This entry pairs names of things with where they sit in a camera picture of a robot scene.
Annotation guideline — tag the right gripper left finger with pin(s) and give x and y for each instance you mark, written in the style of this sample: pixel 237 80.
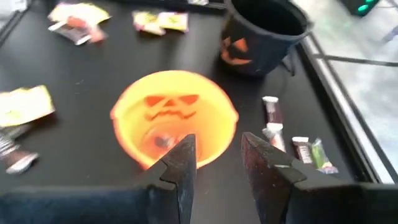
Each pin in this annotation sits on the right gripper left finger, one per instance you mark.
pixel 177 174

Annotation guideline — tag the yellow Sour Patch Kids bag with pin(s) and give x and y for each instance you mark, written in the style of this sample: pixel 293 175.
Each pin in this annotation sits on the yellow Sour Patch Kids bag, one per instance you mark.
pixel 146 21
pixel 175 21
pixel 25 105
pixel 81 12

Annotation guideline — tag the green candy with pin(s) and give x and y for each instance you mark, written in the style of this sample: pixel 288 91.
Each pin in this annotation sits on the green candy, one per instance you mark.
pixel 320 155

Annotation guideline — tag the small candy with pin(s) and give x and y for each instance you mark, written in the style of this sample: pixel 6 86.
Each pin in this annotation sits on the small candy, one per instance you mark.
pixel 161 141

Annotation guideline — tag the orange pumpkin face bucket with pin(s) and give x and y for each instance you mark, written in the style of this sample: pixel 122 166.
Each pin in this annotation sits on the orange pumpkin face bucket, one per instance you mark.
pixel 205 124

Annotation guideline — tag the black device with green lights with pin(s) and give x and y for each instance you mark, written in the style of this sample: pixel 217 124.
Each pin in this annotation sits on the black device with green lights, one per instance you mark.
pixel 357 7

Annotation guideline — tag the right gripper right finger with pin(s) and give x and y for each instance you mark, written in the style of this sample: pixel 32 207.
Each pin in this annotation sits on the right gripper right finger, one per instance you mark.
pixel 267 180

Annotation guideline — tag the black pumpkin face bucket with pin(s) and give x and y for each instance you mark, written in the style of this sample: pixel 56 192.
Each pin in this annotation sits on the black pumpkin face bucket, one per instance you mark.
pixel 258 53

